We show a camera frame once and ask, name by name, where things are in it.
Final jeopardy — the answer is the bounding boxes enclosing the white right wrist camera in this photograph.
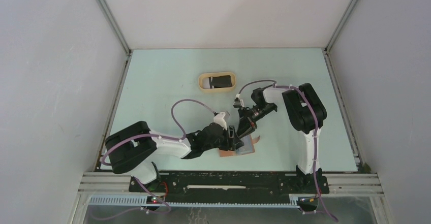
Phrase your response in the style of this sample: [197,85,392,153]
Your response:
[233,93,244,109]

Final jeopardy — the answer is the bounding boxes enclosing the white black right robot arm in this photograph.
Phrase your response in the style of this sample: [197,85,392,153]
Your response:
[233,83,327,193]

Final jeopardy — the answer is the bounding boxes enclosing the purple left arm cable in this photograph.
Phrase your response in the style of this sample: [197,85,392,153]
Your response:
[100,99,220,167]

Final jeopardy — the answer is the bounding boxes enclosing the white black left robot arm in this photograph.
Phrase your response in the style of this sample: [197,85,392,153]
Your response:
[102,121,244,192]

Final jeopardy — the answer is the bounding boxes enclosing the orange leather card holder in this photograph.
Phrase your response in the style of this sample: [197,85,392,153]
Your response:
[219,135,261,157]

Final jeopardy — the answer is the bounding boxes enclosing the white cable duct strip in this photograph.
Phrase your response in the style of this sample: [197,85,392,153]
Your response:
[88,195,300,208]

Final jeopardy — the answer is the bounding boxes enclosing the beige oval tray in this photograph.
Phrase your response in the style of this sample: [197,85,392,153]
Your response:
[198,72,236,93]

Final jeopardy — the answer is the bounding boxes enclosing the white striped credit card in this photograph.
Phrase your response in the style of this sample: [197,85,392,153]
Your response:
[203,77,213,89]

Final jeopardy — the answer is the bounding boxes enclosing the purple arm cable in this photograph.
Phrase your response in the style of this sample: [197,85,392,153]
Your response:
[100,99,220,167]
[237,79,339,223]

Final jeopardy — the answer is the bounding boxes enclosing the aluminium frame rail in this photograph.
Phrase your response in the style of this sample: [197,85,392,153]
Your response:
[85,0,132,56]

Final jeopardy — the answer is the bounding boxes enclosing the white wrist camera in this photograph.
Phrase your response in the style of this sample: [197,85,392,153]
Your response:
[213,111,230,130]
[233,93,244,109]

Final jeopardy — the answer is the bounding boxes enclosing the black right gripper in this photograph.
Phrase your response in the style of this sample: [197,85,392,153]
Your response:
[236,103,275,139]

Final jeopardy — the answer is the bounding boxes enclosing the black credit card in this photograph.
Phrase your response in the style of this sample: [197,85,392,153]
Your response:
[212,75,233,88]

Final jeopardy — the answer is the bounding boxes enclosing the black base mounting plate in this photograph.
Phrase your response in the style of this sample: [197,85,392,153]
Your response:
[129,170,330,206]

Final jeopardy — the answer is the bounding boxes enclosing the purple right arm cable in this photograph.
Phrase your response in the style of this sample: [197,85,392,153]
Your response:
[237,79,339,223]

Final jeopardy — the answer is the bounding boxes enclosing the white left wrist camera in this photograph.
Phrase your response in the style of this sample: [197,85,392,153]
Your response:
[213,111,230,130]

